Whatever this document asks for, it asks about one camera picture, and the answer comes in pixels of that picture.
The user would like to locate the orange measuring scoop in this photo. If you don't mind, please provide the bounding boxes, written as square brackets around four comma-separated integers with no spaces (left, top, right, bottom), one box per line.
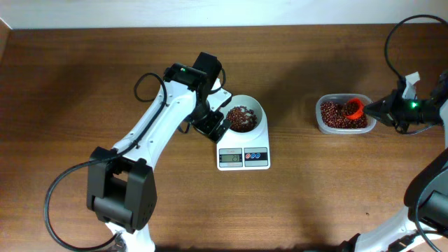
[342,98,364,120]

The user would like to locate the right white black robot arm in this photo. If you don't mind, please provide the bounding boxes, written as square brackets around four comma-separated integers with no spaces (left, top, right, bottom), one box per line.
[336,71,447,251]

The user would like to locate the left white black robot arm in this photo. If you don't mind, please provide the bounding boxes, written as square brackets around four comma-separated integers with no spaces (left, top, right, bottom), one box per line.
[87,52,232,251]

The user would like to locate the red beans in bowl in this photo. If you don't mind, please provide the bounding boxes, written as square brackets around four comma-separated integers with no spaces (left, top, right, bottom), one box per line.
[226,106,258,133]

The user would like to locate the white round bowl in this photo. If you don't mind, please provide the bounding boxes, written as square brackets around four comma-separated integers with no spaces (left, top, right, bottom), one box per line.
[220,94,263,133]

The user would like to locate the white digital kitchen scale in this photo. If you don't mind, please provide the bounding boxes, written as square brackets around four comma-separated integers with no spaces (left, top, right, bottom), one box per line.
[216,108,271,171]

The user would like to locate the clear plastic bean container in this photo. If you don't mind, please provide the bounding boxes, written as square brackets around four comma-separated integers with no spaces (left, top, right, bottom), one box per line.
[316,94,377,134]

